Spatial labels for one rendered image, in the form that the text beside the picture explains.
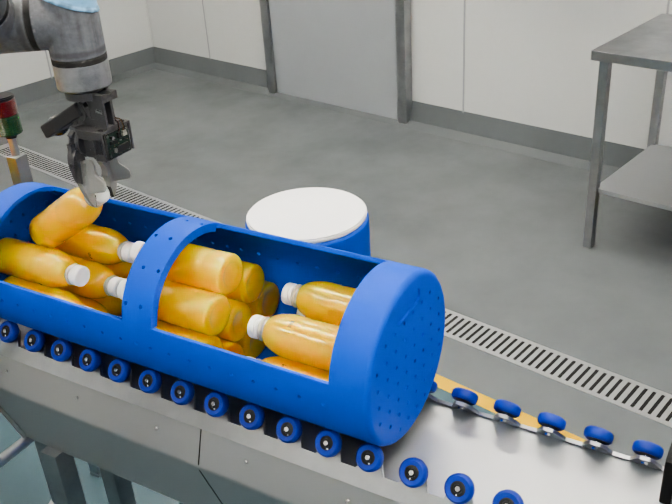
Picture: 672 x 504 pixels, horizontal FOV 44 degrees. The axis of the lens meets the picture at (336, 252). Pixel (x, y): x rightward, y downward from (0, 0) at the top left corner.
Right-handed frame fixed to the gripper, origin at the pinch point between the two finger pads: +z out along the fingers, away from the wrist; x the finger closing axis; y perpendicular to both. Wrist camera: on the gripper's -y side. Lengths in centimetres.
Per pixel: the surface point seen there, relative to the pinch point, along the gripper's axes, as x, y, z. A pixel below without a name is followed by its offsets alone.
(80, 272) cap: -5.3, -3.5, 14.3
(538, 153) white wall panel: 339, -21, 125
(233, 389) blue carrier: -13.1, 35.9, 22.7
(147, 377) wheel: -10.2, 13.6, 29.6
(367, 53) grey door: 365, -142, 85
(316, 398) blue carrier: -14, 53, 18
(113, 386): -11.0, 5.1, 33.9
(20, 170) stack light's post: 35, -67, 20
